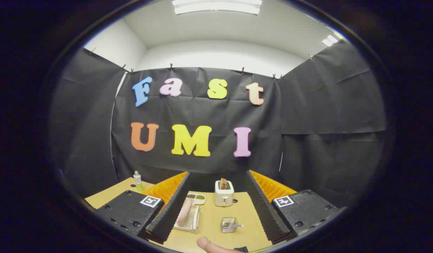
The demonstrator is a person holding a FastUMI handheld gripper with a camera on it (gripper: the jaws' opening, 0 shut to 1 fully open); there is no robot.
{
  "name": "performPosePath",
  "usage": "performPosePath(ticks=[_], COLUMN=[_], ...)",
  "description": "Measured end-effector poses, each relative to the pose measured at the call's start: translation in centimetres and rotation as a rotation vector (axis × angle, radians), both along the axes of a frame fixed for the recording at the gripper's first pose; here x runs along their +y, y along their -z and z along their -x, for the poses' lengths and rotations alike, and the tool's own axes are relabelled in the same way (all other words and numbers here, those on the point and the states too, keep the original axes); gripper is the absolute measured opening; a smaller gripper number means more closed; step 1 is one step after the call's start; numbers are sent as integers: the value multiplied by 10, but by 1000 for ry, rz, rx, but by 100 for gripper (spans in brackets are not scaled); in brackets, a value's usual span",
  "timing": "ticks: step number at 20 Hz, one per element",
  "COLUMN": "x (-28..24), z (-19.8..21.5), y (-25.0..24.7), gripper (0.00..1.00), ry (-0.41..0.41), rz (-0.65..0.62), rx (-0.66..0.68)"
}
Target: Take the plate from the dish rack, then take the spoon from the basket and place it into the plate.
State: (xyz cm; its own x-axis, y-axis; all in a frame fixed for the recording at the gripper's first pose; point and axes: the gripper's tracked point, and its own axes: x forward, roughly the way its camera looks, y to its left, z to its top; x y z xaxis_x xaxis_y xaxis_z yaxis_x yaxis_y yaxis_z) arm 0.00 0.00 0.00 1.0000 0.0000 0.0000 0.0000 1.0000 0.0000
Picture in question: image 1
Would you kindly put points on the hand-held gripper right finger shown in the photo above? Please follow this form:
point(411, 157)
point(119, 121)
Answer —
point(267, 214)

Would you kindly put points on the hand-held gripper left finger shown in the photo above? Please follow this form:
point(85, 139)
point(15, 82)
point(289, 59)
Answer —
point(167, 218)

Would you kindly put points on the pink plate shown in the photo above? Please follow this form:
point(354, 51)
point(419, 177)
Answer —
point(185, 212)

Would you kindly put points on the clear mesh basket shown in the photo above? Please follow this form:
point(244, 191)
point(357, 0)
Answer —
point(227, 227)

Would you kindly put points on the white divided seasoning tray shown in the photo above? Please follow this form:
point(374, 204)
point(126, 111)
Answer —
point(199, 199)

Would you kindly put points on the green liquid bottle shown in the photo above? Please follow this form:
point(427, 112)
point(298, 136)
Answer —
point(138, 182)

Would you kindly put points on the white toaster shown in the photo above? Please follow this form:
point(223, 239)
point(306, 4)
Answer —
point(223, 197)

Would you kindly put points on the toasted bread slices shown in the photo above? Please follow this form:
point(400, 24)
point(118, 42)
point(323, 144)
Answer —
point(223, 183)

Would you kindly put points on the black backdrop cloth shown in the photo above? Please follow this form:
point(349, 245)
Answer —
point(307, 123)

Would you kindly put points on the small ceiling light panel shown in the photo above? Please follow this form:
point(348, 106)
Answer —
point(329, 39)

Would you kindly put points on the large ceiling light panel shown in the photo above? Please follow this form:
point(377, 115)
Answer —
point(216, 6)

